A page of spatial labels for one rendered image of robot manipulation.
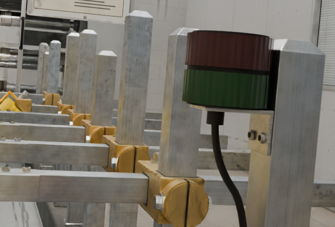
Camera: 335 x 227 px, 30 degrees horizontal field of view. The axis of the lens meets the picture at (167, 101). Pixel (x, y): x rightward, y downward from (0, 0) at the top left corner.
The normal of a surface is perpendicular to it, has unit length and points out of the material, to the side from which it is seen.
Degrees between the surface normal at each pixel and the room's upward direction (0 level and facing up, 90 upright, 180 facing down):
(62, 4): 90
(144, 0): 90
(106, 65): 90
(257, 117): 90
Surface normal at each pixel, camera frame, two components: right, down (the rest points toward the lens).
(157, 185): -0.96, -0.07
